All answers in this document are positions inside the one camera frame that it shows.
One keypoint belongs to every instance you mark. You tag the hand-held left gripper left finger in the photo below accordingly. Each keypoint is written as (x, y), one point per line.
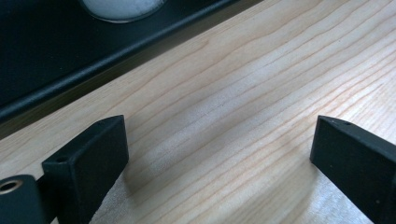
(90, 161)

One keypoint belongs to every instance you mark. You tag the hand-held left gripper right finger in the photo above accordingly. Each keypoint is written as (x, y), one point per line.
(358, 165)

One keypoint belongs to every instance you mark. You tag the black metal shelf rack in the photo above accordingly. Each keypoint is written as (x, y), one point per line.
(46, 46)

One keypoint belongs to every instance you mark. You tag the glass shaker jar metal lid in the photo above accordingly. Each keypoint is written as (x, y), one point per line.
(121, 7)

